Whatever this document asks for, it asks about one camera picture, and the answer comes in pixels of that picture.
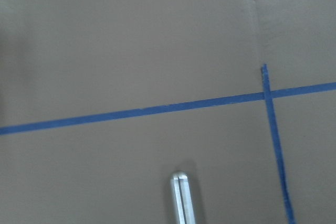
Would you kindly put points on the steel muddler black tip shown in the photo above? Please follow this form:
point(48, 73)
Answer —
point(182, 198)

